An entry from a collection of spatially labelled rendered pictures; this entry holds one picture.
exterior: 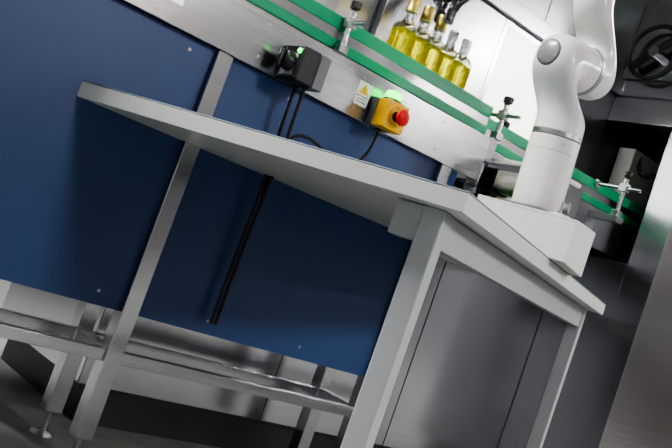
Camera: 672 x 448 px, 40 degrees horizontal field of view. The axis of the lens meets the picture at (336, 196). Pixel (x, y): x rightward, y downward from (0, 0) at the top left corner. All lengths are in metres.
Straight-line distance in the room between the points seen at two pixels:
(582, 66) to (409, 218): 0.83
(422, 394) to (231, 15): 1.51
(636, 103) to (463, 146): 1.09
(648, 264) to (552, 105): 1.10
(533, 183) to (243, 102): 0.70
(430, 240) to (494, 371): 1.79
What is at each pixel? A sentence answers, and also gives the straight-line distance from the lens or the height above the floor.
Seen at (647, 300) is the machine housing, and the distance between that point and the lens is 3.20.
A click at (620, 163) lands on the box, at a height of 1.29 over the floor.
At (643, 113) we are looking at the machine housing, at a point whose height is 1.45.
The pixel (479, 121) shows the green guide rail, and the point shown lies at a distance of 2.58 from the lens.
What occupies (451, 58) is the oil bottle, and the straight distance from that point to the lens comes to 2.63.
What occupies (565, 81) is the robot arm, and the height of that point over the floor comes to 1.15.
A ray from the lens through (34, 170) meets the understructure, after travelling 1.90.
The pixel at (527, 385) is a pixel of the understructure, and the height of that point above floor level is 0.42.
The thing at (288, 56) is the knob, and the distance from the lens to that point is 2.05.
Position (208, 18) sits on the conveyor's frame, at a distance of 2.01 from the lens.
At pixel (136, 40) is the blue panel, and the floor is 0.87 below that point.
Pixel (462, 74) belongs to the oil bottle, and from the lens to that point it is 2.67.
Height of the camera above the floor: 0.56
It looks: 5 degrees up
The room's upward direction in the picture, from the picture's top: 20 degrees clockwise
